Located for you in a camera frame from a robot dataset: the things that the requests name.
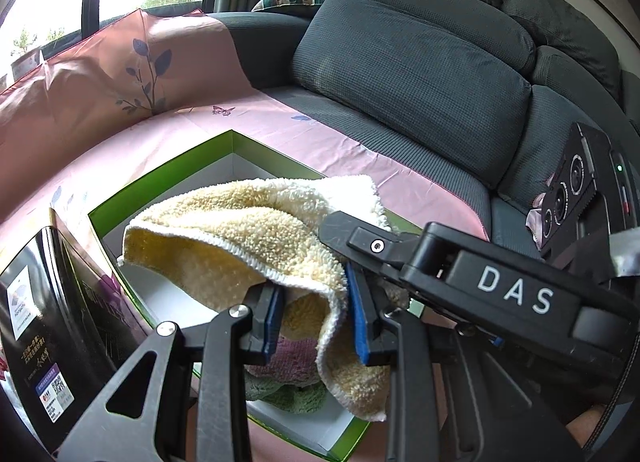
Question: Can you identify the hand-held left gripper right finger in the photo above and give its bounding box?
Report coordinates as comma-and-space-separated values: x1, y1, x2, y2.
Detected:
345, 262, 586, 462

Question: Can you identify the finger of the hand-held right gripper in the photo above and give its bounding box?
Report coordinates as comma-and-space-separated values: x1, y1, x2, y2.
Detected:
317, 211, 436, 293

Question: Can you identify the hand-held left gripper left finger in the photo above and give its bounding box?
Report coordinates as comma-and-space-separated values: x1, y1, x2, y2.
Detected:
57, 282, 287, 462

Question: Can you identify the green knitted cloth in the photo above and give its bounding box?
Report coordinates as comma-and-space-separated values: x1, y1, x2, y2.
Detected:
245, 372, 328, 415

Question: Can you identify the yellow fluffy towel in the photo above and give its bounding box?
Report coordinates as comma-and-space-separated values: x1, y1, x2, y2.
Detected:
117, 174, 411, 423

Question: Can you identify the green cardboard box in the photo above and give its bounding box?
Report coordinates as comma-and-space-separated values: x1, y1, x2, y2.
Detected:
87, 129, 426, 460

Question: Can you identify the person's right forearm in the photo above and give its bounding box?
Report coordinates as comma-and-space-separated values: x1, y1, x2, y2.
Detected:
566, 403, 615, 453

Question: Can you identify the dark grey sofa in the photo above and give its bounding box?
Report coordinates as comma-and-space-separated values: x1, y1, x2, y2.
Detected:
205, 0, 640, 263

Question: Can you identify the black box lid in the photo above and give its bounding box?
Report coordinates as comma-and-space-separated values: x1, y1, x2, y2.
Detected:
0, 209, 161, 448

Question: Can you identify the black cable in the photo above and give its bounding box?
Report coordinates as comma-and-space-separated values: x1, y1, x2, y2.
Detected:
606, 361, 640, 425

